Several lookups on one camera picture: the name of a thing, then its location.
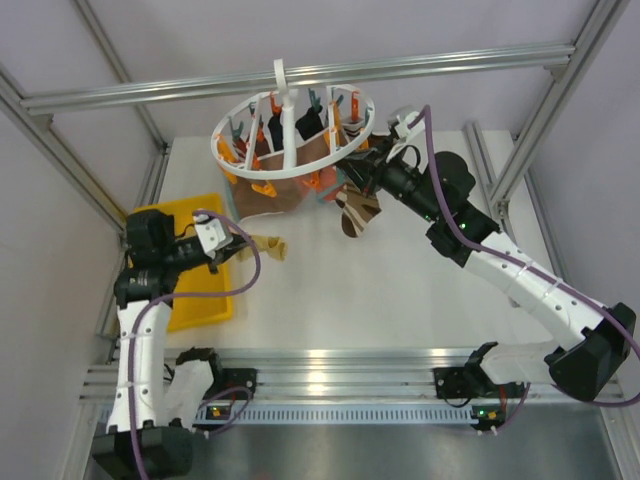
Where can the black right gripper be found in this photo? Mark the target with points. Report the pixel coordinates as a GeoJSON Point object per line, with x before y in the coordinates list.
{"type": "Point", "coordinates": [369, 168]}

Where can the yellow beige sock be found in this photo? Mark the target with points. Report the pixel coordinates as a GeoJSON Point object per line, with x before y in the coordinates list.
{"type": "Point", "coordinates": [274, 246]}

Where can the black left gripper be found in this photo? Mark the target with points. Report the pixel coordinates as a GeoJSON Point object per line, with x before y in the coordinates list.
{"type": "Point", "coordinates": [226, 251]}

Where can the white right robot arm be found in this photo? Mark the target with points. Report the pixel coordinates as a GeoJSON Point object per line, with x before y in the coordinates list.
{"type": "Point", "coordinates": [590, 340]}

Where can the salmon pink sock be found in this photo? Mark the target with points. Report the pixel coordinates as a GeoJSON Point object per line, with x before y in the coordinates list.
{"type": "Point", "coordinates": [331, 181]}

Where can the yellow plastic tray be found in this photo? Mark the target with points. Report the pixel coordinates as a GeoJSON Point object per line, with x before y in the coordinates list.
{"type": "Point", "coordinates": [197, 312]}

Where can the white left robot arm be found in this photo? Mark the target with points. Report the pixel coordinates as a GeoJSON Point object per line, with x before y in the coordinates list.
{"type": "Point", "coordinates": [149, 433]}

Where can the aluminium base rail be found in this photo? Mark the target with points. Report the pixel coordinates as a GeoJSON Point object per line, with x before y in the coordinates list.
{"type": "Point", "coordinates": [344, 375]}

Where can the large brown sock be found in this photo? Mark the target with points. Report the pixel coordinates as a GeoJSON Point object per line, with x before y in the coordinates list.
{"type": "Point", "coordinates": [246, 198]}

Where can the white slotted cable duct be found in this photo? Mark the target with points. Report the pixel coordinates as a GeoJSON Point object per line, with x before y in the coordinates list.
{"type": "Point", "coordinates": [262, 414]}

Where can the black sock on hanger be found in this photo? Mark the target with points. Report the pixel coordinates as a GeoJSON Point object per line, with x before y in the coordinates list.
{"type": "Point", "coordinates": [310, 124]}

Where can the brown striped sock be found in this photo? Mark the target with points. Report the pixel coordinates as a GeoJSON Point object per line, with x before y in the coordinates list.
{"type": "Point", "coordinates": [357, 209]}

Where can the white round clip hanger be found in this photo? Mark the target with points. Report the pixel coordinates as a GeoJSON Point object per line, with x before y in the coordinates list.
{"type": "Point", "coordinates": [347, 113]}

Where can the aluminium top crossbar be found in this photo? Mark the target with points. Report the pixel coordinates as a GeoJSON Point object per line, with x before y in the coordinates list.
{"type": "Point", "coordinates": [452, 63]}

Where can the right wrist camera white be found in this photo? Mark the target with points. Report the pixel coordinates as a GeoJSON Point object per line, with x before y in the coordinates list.
{"type": "Point", "coordinates": [405, 125]}

